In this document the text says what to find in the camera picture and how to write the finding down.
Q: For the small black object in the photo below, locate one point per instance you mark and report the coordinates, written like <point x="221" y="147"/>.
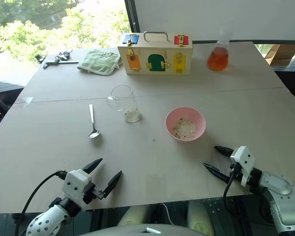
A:
<point x="39" y="58"/>

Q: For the clear glass mug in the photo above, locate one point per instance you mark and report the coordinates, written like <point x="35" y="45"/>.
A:
<point x="121" y="98"/>

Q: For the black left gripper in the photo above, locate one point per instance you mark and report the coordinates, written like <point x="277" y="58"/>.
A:
<point x="89" y="195"/>

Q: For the pink bowl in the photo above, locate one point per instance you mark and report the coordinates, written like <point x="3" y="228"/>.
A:
<point x="172" y="115"/>

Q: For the green folded towel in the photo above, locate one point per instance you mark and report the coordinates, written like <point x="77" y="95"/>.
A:
<point x="98" y="61"/>

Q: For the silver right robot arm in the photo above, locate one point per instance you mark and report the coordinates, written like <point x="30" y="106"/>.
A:
<point x="280" y="194"/>

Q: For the glass flask with orange liquid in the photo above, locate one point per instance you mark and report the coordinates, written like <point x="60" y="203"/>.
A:
<point x="217" y="60"/>

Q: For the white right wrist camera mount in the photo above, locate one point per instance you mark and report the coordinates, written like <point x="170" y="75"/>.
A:
<point x="243" y="159"/>

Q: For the metal bar tool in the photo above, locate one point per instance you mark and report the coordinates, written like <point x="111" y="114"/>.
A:
<point x="61" y="63"/>

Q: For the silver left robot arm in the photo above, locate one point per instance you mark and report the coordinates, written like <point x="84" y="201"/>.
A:
<point x="51" y="217"/>

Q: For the bunch of keys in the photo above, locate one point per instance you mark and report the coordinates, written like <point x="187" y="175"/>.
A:
<point x="64" y="55"/>

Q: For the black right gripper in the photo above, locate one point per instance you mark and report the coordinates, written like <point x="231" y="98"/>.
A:
<point x="237" y="173"/>

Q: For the metal spoon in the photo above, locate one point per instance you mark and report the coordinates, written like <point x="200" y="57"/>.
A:
<point x="91" y="115"/>

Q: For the wooden lock box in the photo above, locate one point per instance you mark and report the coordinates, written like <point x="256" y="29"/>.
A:
<point x="157" y="49"/>

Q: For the white board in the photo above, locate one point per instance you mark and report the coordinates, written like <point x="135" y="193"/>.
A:
<point x="211" y="17"/>

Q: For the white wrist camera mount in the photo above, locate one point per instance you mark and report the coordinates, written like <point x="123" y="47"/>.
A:
<point x="75" y="183"/>
<point x="243" y="159"/>

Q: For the cardboard box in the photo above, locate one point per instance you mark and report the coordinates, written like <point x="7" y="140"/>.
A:
<point x="282" y="55"/>

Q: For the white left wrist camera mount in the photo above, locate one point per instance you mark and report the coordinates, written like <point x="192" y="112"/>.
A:
<point x="75" y="183"/>

